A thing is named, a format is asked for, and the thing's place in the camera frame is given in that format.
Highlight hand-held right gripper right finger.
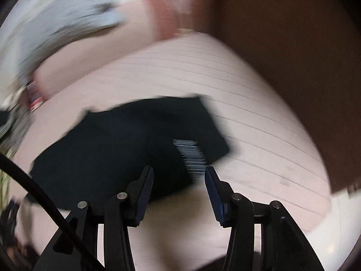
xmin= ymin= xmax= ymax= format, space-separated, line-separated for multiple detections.
xmin=204 ymin=166 xmax=325 ymax=271

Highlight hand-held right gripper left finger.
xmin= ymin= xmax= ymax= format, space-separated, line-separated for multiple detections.
xmin=34 ymin=165 xmax=155 ymax=271

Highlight black pants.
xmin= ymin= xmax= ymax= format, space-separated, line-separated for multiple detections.
xmin=30 ymin=96 xmax=230 ymax=212

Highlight person's left forearm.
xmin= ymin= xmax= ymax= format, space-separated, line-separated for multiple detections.
xmin=35 ymin=0 xmax=182 ymax=99

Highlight colourful wristband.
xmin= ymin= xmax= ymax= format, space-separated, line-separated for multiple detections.
xmin=27 ymin=80 xmax=46 ymax=112

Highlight pink striped blanket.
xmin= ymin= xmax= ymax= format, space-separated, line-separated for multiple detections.
xmin=8 ymin=31 xmax=333 ymax=271

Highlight grey patterned shirt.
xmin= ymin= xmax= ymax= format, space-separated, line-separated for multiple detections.
xmin=0 ymin=0 xmax=126 ymax=79

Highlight brown wooden furniture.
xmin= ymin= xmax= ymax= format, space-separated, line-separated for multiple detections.
xmin=194 ymin=0 xmax=361 ymax=194

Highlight black cable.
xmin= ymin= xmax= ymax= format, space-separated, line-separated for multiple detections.
xmin=0 ymin=155 xmax=105 ymax=271

